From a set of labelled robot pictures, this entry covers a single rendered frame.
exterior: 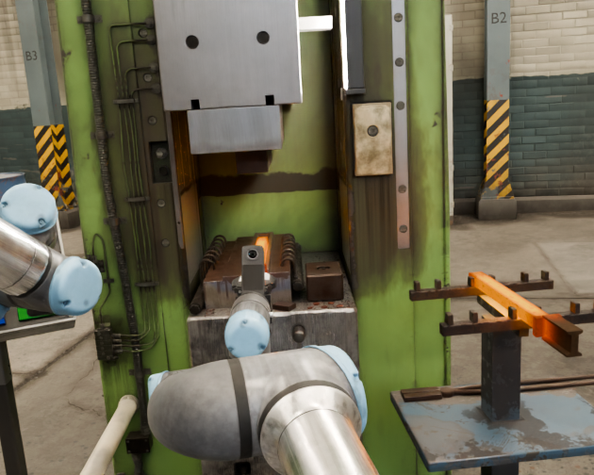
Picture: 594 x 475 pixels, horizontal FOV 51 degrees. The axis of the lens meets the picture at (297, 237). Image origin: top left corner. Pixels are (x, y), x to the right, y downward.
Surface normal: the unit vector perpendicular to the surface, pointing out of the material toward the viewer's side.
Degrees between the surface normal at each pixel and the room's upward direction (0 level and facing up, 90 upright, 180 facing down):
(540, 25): 92
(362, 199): 90
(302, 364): 7
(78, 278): 90
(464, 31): 89
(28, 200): 60
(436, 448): 0
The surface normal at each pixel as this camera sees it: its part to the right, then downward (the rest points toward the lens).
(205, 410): -0.21, -0.24
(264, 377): 0.07, -0.74
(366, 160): 0.01, 0.22
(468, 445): -0.06, -0.97
